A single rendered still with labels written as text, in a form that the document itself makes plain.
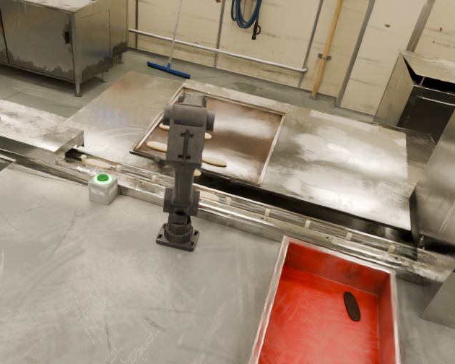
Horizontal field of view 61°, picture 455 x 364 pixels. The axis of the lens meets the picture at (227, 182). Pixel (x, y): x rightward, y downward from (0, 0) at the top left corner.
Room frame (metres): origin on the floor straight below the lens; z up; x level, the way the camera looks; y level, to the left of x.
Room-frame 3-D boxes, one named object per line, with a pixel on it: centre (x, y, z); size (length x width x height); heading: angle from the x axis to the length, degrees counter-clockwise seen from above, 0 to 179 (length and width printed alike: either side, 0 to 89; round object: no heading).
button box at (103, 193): (1.03, 0.41, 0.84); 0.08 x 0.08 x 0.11; 80
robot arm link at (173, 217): (0.92, 0.13, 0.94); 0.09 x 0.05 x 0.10; 6
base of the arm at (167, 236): (0.90, 0.12, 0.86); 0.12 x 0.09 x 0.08; 86
